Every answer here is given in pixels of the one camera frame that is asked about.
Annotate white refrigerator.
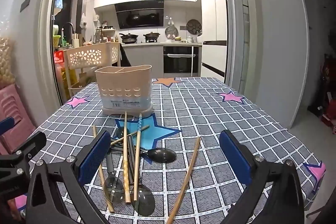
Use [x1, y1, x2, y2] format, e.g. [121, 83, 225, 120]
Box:
[196, 0, 227, 80]

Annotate black kitchen faucet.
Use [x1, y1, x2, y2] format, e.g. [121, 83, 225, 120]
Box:
[62, 22, 76, 41]

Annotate round hanging lid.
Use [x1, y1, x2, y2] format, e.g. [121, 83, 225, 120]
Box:
[165, 25, 178, 39]

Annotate red box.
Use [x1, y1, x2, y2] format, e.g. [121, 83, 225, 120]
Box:
[54, 51, 66, 64]

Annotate black range hood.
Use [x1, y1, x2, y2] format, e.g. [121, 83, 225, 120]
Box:
[115, 0, 165, 29]

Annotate blue patterned chopstick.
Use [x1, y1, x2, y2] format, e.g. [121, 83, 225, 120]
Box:
[133, 112, 143, 201]

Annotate black cooking pot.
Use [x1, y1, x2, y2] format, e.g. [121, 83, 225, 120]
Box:
[143, 32, 161, 42]

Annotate grey base cabinet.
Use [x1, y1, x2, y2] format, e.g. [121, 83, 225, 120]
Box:
[122, 44, 164, 75]

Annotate black wok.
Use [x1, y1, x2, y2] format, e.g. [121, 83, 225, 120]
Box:
[119, 33, 139, 44]

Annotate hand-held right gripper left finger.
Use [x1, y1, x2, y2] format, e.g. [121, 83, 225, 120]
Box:
[25, 130, 112, 224]

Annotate black built-in oven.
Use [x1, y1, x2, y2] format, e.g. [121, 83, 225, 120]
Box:
[163, 46, 199, 75]

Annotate dark round hanging pan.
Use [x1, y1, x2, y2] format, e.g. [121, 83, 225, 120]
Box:
[186, 19, 202, 33]

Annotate clear bag of beige contents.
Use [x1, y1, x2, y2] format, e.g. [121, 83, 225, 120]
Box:
[0, 38, 16, 88]

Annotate beige plastic utensil holder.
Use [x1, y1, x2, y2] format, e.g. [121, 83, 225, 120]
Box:
[94, 64, 154, 115]

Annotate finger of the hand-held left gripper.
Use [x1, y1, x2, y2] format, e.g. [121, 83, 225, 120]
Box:
[0, 131, 47, 183]
[0, 116, 16, 136]

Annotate beige cart with flower cutouts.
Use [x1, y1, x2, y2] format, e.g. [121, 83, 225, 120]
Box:
[64, 42, 120, 93]

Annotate yellow oil bottle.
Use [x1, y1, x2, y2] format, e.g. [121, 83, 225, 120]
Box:
[59, 65, 70, 93]

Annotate dark translucent spoon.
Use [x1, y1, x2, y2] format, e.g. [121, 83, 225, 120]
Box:
[103, 152, 125, 205]
[127, 135, 155, 216]
[110, 147, 177, 164]
[110, 127, 132, 147]

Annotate stacked pink plastic stools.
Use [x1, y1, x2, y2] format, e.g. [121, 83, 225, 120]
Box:
[0, 84, 37, 156]

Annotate red bags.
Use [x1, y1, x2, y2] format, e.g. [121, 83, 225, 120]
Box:
[319, 55, 336, 135]

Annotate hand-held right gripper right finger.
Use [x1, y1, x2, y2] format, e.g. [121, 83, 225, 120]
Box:
[219, 130, 305, 224]

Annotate brown wooden chopstick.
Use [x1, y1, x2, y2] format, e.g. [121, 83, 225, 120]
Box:
[123, 112, 132, 205]

